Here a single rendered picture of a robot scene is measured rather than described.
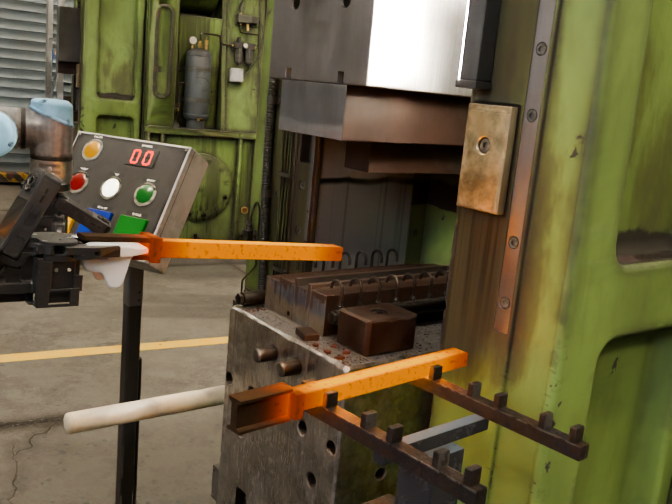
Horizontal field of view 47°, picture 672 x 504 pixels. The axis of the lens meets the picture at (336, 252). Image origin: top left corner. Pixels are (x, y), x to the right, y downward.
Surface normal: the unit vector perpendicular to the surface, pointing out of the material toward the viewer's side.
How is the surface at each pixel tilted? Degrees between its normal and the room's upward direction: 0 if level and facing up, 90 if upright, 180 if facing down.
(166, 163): 60
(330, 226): 90
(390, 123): 90
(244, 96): 79
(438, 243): 90
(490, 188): 90
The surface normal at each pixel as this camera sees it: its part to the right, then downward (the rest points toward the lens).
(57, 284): 0.61, 0.22
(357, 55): -0.79, 0.05
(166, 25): 0.38, 0.22
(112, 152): -0.35, -0.37
